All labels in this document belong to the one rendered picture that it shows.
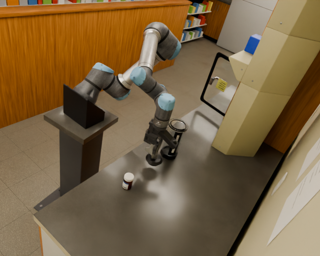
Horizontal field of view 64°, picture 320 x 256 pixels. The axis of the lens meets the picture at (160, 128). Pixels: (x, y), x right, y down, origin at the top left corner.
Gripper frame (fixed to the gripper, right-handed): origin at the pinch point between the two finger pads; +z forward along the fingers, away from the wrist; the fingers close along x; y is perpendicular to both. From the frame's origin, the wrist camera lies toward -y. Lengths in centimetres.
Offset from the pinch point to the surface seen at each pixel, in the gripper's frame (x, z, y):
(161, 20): -286, 14, 112
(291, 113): -68, -20, -63
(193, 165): -15.3, 9.1, -20.4
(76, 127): -3, 9, 51
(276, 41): -38, -63, -32
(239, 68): -41, -44, -21
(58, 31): -114, 11, 157
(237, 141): -39, -2, -38
